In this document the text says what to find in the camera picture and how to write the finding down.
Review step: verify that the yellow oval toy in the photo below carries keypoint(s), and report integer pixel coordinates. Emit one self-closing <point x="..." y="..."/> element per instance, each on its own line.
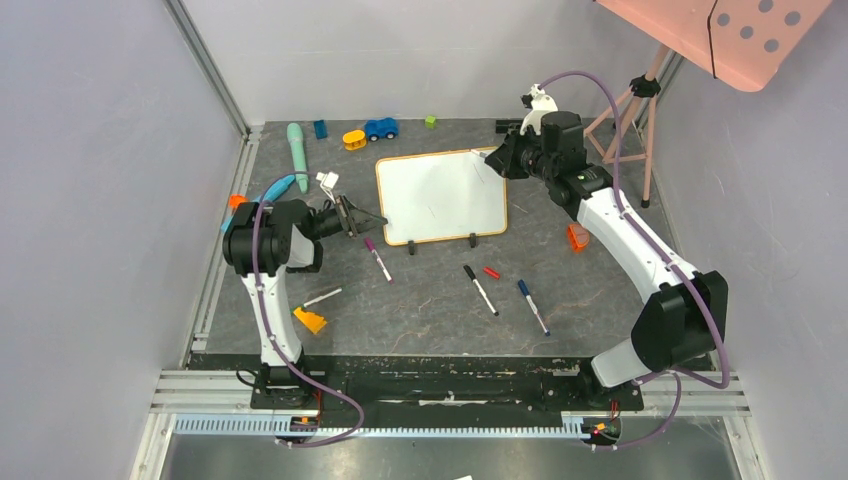
<point x="354" y="139"/>

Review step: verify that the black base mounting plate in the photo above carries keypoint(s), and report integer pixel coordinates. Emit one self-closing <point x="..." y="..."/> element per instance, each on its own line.
<point x="433" y="391"/>

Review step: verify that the black capped whiteboard marker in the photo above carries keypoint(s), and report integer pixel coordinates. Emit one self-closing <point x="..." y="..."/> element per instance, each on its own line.
<point x="472" y="276"/>

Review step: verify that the blue capped whiteboard marker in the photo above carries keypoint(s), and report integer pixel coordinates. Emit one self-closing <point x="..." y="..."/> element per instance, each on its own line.
<point x="537" y="314"/>

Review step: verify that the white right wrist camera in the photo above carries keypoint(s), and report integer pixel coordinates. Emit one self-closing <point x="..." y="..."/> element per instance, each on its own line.
<point x="539" y="104"/>

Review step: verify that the orange toy piece left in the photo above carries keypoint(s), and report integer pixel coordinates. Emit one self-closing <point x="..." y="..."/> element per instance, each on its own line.
<point x="236" y="200"/>

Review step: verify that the red marker cap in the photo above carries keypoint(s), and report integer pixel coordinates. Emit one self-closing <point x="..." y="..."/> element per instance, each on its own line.
<point x="491" y="272"/>

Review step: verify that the orange translucent toy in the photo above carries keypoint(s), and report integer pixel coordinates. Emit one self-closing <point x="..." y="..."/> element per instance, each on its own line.
<point x="578" y="237"/>

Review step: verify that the white whiteboard orange frame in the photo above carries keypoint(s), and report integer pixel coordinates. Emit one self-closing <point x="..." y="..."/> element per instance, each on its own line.
<point x="440" y="196"/>

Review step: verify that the light blue toy tube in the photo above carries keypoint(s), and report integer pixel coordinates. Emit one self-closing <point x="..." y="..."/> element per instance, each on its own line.
<point x="272" y="193"/>

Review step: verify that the mint green toy tube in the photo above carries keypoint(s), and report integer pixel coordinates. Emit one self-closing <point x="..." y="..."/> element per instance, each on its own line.
<point x="295" y="138"/>

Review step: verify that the purple capped whiteboard marker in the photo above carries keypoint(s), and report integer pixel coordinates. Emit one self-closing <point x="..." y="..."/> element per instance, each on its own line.
<point x="372" y="249"/>

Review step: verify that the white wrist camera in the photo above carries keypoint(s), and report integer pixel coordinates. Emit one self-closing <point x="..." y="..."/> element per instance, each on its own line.
<point x="327" y="182"/>
<point x="539" y="104"/>

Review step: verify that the black cylinder tube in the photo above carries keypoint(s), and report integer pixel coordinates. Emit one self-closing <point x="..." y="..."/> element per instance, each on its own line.
<point x="503" y="126"/>

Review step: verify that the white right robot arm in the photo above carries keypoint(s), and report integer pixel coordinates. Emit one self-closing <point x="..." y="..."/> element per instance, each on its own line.
<point x="684" y="310"/>

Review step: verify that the pink perforated board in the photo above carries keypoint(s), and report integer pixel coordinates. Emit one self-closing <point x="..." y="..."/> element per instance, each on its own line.
<point x="742" y="43"/>

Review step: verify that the blue toy car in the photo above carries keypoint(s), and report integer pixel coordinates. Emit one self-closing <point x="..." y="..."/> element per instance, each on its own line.
<point x="377" y="129"/>

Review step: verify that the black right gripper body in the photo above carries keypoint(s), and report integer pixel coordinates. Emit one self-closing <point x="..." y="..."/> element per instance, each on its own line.
<point x="504" y="158"/>

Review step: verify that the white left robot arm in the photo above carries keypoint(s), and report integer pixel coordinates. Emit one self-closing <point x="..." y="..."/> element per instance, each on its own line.
<point x="264" y="243"/>

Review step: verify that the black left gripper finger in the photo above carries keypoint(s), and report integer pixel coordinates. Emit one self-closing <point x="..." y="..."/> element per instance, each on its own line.
<point x="356" y="212"/>
<point x="356" y="227"/>

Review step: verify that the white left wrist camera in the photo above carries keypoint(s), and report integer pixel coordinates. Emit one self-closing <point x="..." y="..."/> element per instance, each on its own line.
<point x="327" y="182"/>

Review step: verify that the white comb cable duct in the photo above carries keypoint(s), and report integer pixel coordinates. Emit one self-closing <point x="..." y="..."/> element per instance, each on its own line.
<point x="284" y="426"/>

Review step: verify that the green capped whiteboard marker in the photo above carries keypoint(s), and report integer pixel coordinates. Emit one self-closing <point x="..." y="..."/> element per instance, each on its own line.
<point x="305" y="305"/>

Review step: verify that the dark blue block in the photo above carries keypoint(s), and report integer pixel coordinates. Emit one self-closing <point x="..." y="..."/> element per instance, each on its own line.
<point x="320" y="129"/>

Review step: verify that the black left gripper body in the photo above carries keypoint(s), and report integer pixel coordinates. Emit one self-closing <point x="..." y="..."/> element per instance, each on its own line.
<point x="334" y="220"/>

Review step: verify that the orange wedge block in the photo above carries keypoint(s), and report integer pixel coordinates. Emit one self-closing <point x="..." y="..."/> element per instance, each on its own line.
<point x="313" y="322"/>

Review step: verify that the pink tripod stand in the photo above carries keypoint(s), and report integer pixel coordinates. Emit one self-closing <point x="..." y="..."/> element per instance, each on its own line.
<point x="638" y="108"/>

